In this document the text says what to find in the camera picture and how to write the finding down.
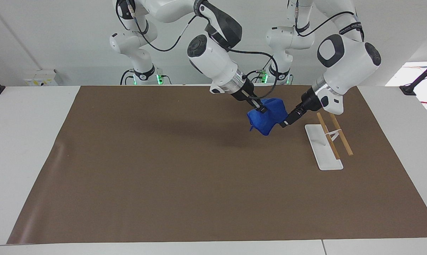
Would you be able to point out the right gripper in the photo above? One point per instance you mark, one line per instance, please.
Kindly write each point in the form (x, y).
(244, 91)

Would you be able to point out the blue towel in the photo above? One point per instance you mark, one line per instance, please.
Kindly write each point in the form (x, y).
(270, 117)

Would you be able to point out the white rack with wooden bars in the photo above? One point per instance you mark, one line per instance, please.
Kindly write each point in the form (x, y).
(323, 152)

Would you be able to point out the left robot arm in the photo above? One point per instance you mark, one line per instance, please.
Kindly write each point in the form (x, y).
(348, 60)

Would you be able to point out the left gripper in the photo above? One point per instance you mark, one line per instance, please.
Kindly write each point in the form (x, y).
(309, 101)

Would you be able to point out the black stand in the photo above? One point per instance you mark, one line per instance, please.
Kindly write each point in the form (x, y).
(417, 80)

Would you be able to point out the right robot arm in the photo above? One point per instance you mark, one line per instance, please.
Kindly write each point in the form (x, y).
(213, 60)

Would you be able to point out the white electrical box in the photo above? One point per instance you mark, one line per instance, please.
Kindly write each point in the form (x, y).
(43, 78)

